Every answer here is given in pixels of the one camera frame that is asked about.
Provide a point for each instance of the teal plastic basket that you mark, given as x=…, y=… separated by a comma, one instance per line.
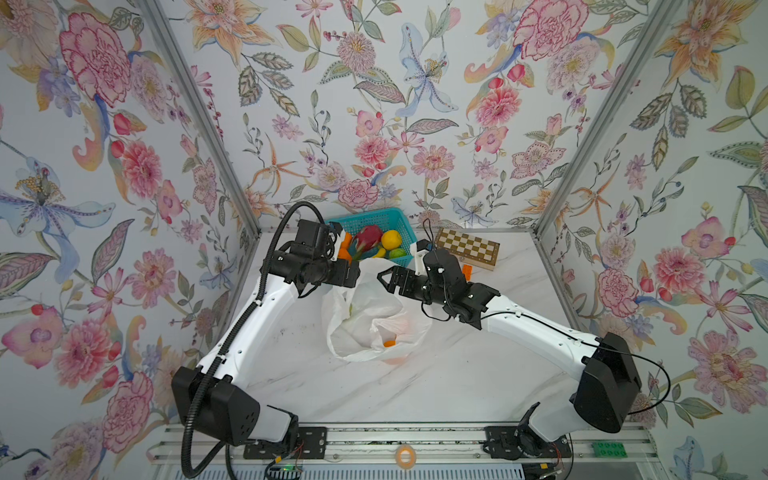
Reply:
x=387, y=219

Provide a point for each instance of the wooden chessboard box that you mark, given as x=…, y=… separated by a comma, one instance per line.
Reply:
x=469, y=249

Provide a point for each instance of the aluminium corner post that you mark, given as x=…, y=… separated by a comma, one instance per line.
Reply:
x=640, y=54
x=168, y=46

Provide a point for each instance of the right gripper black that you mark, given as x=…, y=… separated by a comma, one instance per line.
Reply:
x=400, y=276

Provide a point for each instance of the green apple toy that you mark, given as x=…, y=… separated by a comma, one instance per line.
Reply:
x=397, y=253

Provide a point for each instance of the orange block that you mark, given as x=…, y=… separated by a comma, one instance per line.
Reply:
x=467, y=271

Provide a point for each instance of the white translucent plastic bag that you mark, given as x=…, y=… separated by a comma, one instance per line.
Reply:
x=359, y=320

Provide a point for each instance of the aluminium rail base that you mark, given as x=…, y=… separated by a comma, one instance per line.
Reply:
x=434, y=451

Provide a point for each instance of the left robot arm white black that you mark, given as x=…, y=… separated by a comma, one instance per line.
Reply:
x=211, y=398

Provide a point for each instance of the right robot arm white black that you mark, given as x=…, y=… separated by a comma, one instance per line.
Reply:
x=603, y=367

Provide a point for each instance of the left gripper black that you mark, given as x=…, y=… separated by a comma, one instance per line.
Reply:
x=340, y=278

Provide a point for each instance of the right aluminium corner post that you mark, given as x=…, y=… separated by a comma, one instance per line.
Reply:
x=640, y=54

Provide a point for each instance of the yellow lemon toy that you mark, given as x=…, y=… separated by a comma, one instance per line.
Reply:
x=391, y=240

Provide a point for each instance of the left aluminium corner post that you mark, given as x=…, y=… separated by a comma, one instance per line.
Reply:
x=168, y=46

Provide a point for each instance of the pink dragon fruit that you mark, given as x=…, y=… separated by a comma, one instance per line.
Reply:
x=367, y=239

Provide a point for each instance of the green lego plate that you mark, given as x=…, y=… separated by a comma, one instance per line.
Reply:
x=610, y=450

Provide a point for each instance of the orange fruit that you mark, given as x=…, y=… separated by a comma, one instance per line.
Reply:
x=345, y=249

